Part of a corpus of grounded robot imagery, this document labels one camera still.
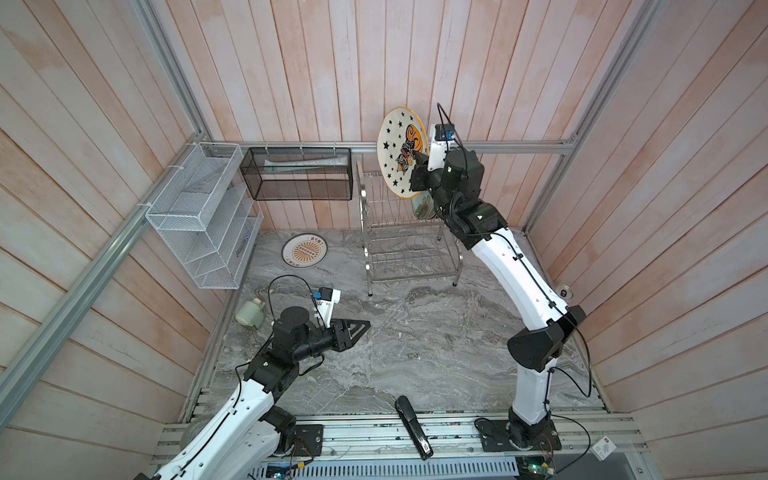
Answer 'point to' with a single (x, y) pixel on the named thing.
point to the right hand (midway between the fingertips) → (417, 152)
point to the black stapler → (414, 427)
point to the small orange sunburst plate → (304, 249)
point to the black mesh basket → (299, 173)
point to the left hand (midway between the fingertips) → (365, 332)
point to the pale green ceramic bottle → (251, 313)
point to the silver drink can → (564, 291)
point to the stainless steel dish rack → (398, 244)
